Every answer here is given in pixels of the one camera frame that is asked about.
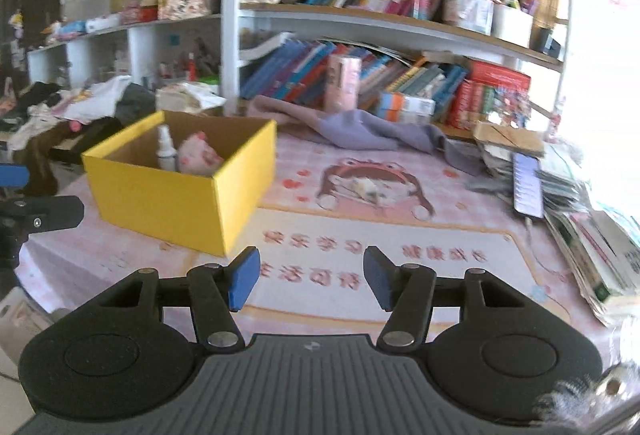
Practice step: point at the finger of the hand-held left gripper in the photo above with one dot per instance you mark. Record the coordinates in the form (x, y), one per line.
(12, 176)
(50, 212)

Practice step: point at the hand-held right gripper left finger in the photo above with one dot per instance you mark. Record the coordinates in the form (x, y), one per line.
(245, 277)

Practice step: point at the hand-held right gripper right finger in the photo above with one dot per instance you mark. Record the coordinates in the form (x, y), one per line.
(377, 277)

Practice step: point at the yellow cardboard box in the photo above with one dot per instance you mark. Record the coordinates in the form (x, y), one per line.
(160, 195)

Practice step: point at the pink plush toy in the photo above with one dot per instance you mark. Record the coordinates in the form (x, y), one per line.
(200, 155)

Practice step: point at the white spray bottle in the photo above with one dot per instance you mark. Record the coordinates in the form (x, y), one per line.
(166, 150)

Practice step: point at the white storage container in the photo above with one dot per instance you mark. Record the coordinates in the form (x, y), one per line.
(511, 26)

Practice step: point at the pink printed desk mat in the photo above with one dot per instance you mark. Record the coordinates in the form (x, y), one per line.
(450, 225)

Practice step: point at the white plastic bag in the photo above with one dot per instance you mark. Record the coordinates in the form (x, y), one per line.
(100, 100)

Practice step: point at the dark grey clothing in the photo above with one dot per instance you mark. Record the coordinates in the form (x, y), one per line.
(132, 102)

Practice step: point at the lavender cloth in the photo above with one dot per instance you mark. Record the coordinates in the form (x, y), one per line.
(365, 132)

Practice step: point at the pink cloth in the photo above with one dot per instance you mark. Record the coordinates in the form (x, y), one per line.
(270, 107)

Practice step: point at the blue orange small box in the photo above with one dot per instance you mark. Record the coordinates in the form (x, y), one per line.
(405, 107)

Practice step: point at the flat brown cardboard box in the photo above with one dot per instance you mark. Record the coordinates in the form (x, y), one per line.
(507, 137)

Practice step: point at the tall pink carton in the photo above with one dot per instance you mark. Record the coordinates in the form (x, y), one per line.
(342, 82)

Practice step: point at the row of colourful books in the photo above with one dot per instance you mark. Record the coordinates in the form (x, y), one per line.
(290, 70)

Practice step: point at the stack of papers and books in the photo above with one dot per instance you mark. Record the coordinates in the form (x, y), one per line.
(590, 225)

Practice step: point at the open white book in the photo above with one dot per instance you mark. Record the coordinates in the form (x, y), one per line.
(265, 47)

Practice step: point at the grey furry item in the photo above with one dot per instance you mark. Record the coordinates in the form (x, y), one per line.
(575, 407)

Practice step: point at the white bookshelf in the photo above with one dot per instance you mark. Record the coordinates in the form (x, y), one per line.
(230, 15)

